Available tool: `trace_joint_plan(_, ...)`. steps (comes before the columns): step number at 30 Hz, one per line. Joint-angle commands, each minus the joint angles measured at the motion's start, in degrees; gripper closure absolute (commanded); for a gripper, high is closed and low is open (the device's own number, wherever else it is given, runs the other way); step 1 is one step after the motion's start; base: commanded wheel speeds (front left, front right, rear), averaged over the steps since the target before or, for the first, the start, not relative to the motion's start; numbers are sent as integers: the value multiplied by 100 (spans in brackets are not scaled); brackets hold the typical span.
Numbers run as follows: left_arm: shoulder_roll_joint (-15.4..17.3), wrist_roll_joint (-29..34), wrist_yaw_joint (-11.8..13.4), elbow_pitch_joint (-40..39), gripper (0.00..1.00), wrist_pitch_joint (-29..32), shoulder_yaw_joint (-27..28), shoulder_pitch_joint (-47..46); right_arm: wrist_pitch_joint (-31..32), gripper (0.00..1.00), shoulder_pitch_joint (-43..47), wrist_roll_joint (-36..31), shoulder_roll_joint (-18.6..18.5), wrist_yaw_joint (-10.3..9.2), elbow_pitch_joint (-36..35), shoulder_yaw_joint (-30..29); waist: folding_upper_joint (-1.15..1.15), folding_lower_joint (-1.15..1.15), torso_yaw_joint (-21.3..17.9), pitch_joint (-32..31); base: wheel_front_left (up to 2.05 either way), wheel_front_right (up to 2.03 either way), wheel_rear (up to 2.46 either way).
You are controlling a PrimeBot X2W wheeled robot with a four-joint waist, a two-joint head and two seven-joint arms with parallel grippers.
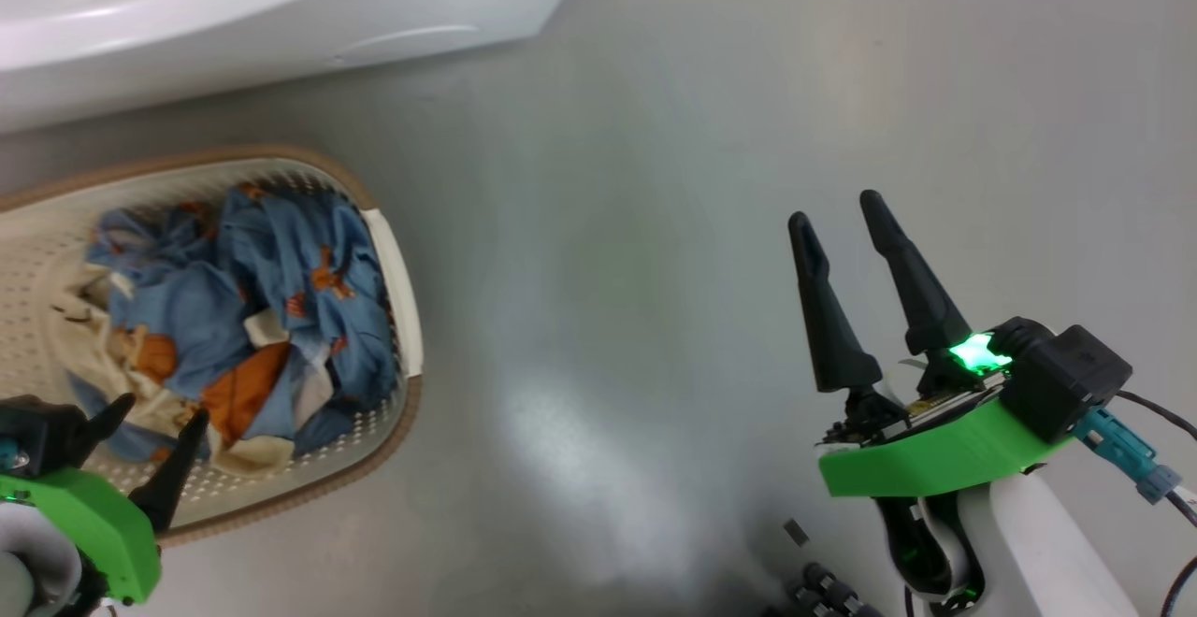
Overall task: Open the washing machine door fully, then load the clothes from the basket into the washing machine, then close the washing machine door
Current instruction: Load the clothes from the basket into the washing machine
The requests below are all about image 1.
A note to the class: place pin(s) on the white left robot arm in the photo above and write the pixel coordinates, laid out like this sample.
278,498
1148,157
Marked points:
33,561

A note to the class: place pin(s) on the round drain filter cover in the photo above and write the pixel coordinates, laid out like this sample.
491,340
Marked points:
402,42

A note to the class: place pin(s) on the cream and orange garment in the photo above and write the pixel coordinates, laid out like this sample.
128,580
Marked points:
243,393

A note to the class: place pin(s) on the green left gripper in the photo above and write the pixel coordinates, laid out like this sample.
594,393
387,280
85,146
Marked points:
89,523

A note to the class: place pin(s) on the black robot base connectors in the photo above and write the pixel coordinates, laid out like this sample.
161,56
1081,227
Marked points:
823,589

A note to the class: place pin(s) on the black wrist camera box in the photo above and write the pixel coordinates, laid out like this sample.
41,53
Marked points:
37,435
1066,379

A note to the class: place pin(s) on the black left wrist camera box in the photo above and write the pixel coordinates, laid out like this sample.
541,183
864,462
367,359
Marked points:
37,435

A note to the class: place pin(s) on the blue bear-print garment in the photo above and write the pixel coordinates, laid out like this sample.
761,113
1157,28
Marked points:
299,280

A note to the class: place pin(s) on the white front-load washing machine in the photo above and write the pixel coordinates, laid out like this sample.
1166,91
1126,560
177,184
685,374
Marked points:
234,9

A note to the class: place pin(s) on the cream perforated laundry basket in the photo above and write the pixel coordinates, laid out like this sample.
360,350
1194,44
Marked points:
393,318

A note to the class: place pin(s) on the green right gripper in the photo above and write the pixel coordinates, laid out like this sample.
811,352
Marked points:
935,458

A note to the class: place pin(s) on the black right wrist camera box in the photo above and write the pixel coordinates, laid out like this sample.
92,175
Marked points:
1066,379

